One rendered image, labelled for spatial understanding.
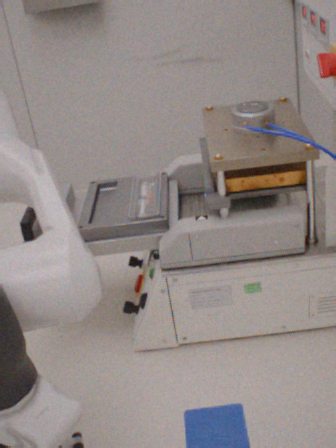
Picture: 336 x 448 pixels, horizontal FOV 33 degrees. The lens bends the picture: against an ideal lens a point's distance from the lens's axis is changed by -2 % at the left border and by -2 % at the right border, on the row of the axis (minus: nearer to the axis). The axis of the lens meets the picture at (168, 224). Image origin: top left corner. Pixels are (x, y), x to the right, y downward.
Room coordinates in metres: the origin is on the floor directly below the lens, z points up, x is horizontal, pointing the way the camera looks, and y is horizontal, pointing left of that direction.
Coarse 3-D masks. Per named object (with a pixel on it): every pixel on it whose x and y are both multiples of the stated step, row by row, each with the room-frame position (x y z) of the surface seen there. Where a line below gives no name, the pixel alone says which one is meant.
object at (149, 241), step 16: (64, 192) 1.04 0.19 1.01; (80, 192) 1.11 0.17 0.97; (176, 192) 1.04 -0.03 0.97; (80, 208) 1.04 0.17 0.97; (176, 208) 0.97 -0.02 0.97; (32, 240) 0.94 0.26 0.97; (96, 240) 0.90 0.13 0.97; (112, 240) 0.89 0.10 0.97; (128, 240) 0.89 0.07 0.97; (144, 240) 0.89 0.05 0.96; (96, 256) 0.90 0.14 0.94
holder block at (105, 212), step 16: (128, 176) 1.10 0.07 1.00; (96, 192) 1.06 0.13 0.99; (112, 192) 1.07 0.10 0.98; (128, 192) 1.02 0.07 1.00; (96, 208) 1.01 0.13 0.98; (112, 208) 0.97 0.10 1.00; (128, 208) 0.96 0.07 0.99; (160, 208) 0.94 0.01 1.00; (80, 224) 0.93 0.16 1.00; (96, 224) 0.92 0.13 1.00; (112, 224) 0.91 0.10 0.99; (128, 224) 0.90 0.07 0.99; (144, 224) 0.90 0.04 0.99; (160, 224) 0.89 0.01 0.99
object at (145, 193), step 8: (136, 176) 1.07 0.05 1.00; (144, 176) 1.07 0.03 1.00; (152, 176) 1.06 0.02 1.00; (136, 184) 1.04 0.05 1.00; (144, 184) 1.03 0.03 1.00; (152, 184) 1.02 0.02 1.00; (136, 192) 1.00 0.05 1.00; (144, 192) 0.99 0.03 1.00; (152, 192) 0.99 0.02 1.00; (136, 200) 0.97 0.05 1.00; (144, 200) 0.96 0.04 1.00; (152, 200) 0.96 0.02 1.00; (136, 208) 0.93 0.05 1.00; (144, 208) 0.93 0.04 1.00; (152, 208) 0.92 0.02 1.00
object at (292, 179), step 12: (252, 168) 0.91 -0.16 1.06; (264, 168) 0.90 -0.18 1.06; (276, 168) 0.89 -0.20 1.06; (288, 168) 0.89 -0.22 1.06; (300, 168) 0.88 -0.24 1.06; (216, 180) 0.88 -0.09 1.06; (228, 180) 0.88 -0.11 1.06; (240, 180) 0.88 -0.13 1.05; (252, 180) 0.88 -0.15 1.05; (264, 180) 0.88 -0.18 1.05; (276, 180) 0.87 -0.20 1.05; (288, 180) 0.87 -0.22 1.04; (300, 180) 0.87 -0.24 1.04; (240, 192) 0.88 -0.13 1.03; (252, 192) 0.88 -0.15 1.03; (264, 192) 0.88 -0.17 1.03; (276, 192) 0.87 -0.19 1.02
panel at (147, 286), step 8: (144, 256) 1.08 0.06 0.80; (144, 264) 1.04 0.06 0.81; (160, 264) 0.86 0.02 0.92; (144, 272) 1.00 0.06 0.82; (144, 280) 0.97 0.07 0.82; (152, 280) 0.86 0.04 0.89; (144, 288) 0.94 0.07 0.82; (152, 288) 0.85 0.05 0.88; (136, 296) 0.99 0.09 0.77; (136, 304) 0.97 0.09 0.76; (144, 304) 0.86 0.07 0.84; (144, 312) 0.85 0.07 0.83; (136, 320) 0.90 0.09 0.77; (136, 328) 0.87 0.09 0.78
